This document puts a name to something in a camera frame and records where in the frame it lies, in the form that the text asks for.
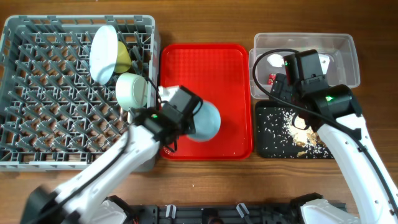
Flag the black plastic tray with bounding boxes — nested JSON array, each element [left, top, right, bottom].
[[254, 100, 335, 160]]

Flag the pink plastic fork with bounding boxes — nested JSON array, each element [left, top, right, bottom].
[[119, 107, 124, 121]]

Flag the light blue food bowl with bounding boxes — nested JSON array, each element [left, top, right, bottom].
[[187, 101, 221, 142]]

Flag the grey dishwasher rack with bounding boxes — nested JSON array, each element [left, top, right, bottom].
[[1, 15, 160, 172]]

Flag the light blue plate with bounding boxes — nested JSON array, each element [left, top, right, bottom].
[[89, 25, 118, 85]]

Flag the yellow plastic cup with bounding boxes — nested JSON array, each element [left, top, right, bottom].
[[114, 41, 131, 73]]

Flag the red plastic tray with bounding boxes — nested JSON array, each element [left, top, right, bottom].
[[160, 44, 253, 161]]

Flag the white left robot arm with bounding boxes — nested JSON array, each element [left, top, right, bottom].
[[21, 85, 203, 223]]

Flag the white plastic spoon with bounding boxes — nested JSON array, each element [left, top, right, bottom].
[[127, 111, 133, 124]]

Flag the white napkin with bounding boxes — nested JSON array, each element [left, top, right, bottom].
[[267, 54, 284, 68]]

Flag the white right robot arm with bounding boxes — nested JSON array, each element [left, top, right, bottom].
[[274, 49, 397, 223]]

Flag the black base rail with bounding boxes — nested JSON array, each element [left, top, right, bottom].
[[131, 203, 298, 224]]

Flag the rice and meat leftovers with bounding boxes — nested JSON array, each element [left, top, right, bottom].
[[259, 107, 332, 158]]

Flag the red candy wrapper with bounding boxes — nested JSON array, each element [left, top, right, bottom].
[[267, 73, 276, 85]]

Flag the clear plastic bin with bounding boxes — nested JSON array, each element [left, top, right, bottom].
[[248, 32, 360, 100]]

